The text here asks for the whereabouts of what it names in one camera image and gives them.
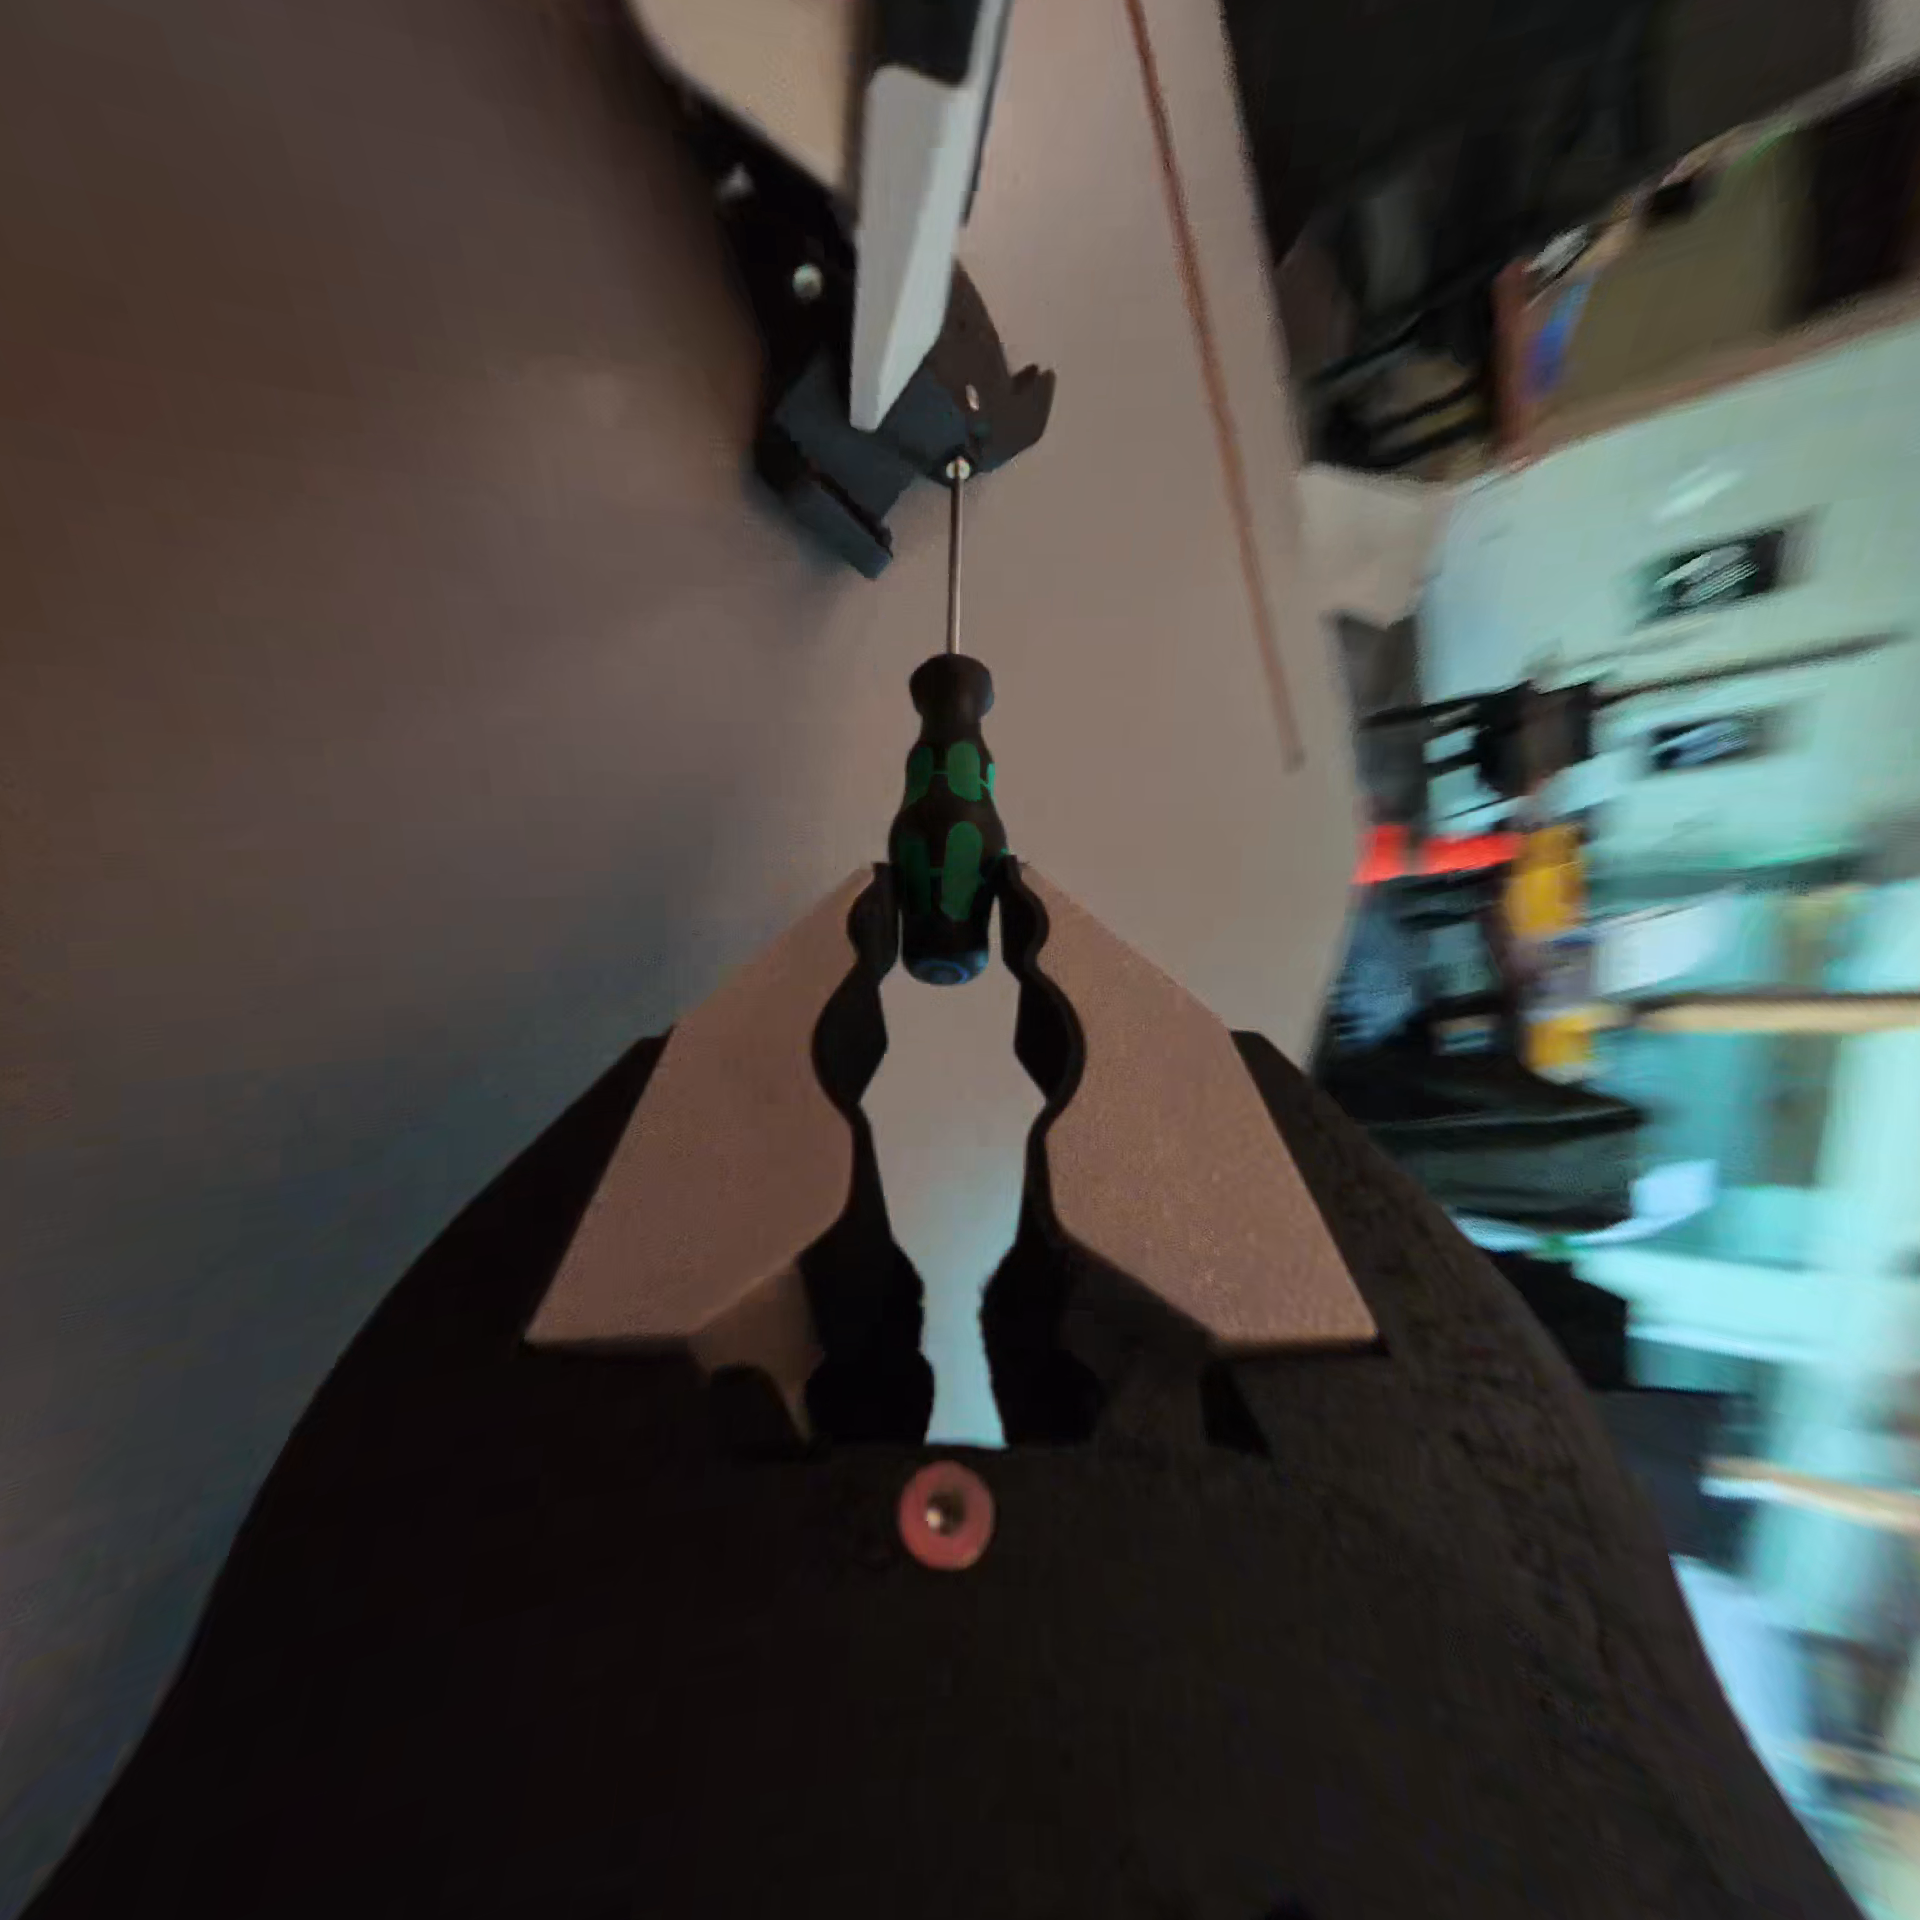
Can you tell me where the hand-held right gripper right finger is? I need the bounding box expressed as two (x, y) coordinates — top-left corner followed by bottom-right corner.
(984, 856), (1384, 1359)

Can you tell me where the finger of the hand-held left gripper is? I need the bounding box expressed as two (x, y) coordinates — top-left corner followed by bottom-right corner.
(844, 0), (1020, 441)

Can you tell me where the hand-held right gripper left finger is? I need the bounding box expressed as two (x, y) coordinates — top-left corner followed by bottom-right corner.
(527, 861), (905, 1441)

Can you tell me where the black plastic bracket part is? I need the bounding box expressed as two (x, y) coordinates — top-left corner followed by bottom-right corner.
(701, 89), (1059, 588)

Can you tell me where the green black handle screwdriver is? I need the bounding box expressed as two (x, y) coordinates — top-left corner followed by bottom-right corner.
(884, 455), (1004, 992)

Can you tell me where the white desk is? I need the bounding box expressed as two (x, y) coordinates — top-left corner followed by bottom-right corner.
(0, 0), (1361, 1884)

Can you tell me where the orange traffic cone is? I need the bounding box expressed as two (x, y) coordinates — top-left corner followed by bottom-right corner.
(1353, 823), (1520, 888)

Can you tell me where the yellow box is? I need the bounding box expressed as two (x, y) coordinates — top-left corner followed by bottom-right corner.
(1504, 817), (1595, 1078)

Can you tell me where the large black screen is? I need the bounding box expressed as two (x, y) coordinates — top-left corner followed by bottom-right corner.
(1223, 0), (1920, 470)

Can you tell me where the black wall sign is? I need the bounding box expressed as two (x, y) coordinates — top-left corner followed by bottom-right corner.
(1648, 709), (1784, 773)
(1639, 525), (1797, 620)

